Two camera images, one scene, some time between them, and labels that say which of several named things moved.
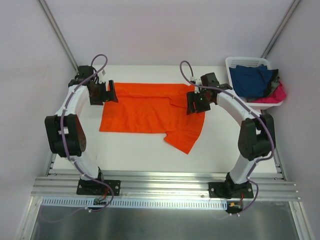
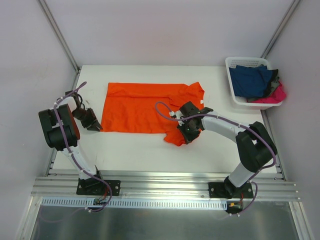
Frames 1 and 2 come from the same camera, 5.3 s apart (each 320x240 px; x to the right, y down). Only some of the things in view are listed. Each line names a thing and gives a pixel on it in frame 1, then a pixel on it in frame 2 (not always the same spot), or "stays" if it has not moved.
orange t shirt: (154, 108) stays
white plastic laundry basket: (232, 61) stays
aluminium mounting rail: (140, 187) stays
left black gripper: (111, 91) to (88, 118)
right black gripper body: (194, 104) to (186, 135)
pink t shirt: (279, 95) stays
